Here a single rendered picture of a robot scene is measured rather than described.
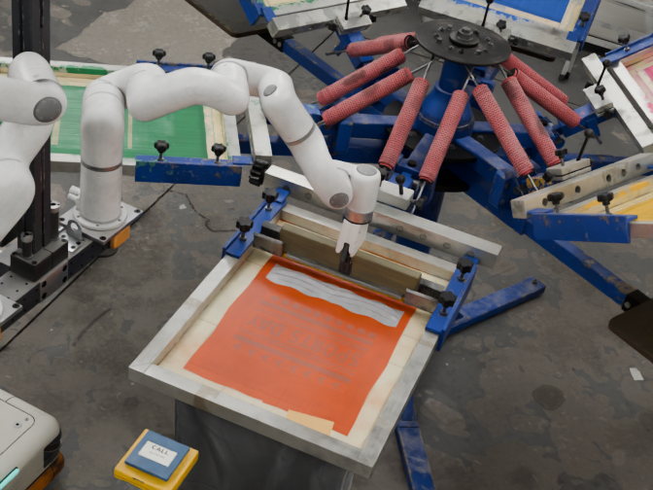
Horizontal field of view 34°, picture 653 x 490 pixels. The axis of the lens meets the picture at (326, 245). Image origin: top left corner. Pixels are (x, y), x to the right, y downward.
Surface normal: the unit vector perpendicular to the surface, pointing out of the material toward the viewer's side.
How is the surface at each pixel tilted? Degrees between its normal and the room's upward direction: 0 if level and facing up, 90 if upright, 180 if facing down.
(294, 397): 0
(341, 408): 0
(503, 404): 0
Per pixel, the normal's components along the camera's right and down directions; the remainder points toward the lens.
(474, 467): 0.15, -0.79
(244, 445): -0.37, 0.57
